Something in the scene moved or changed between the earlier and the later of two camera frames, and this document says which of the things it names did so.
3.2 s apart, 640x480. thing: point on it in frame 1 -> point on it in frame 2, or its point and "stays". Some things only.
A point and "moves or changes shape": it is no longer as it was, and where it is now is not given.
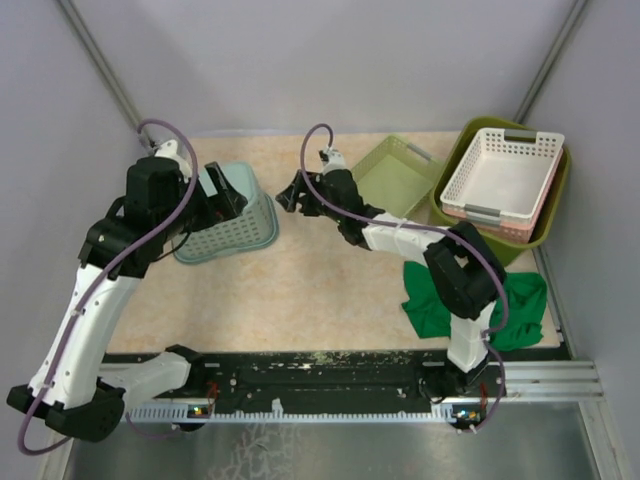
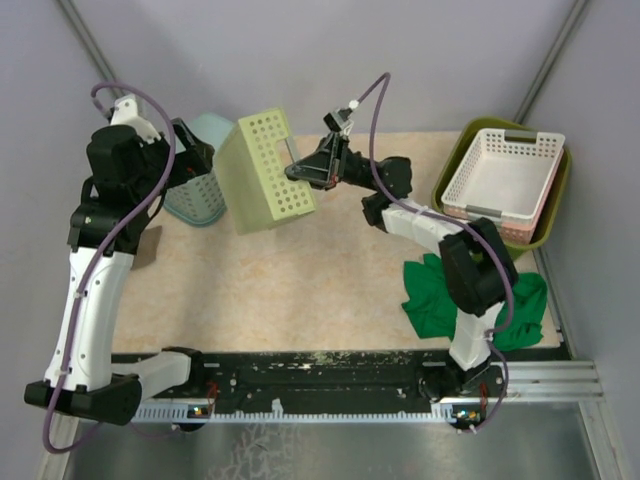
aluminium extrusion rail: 527,380 stays
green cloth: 429,316 stays
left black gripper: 213,209 -> 198,161
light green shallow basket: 396,177 -> 253,186
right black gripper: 290,197 -> 323,170
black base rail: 313,381 stays
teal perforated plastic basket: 256,226 moves or changes shape
